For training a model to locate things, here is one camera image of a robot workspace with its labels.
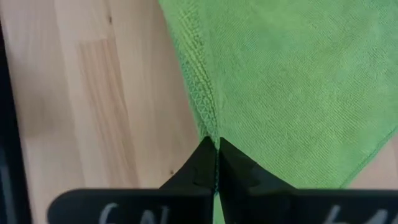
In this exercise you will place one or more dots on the green microfiber towel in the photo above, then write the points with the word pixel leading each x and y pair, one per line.
pixel 295 77

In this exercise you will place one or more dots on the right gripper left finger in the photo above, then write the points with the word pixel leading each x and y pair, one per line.
pixel 140 208

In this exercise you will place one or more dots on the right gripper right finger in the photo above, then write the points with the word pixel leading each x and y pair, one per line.
pixel 280 208

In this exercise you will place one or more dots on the black aluminium table frame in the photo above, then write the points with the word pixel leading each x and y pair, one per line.
pixel 7 140

